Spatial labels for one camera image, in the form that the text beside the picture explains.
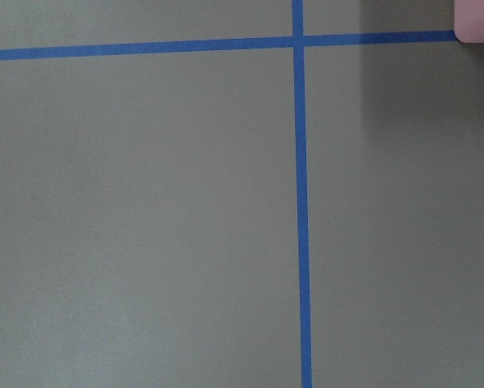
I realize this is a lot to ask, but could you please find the pink plastic bin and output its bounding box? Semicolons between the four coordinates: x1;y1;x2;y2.
454;0;484;44

